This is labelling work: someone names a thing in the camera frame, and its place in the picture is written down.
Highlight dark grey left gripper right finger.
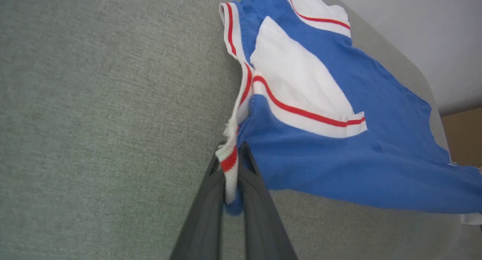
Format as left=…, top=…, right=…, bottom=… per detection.
left=238, top=141, right=298, bottom=260

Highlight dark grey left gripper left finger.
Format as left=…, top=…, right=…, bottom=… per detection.
left=169, top=142, right=226, bottom=260

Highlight blue jersey white red trim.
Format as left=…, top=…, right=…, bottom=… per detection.
left=215, top=0, right=482, bottom=216

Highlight grey fabric sofa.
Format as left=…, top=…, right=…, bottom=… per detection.
left=0, top=0, right=465, bottom=260

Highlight brown cardboard panel white prints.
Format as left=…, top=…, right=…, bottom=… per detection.
left=441, top=107, right=482, bottom=168

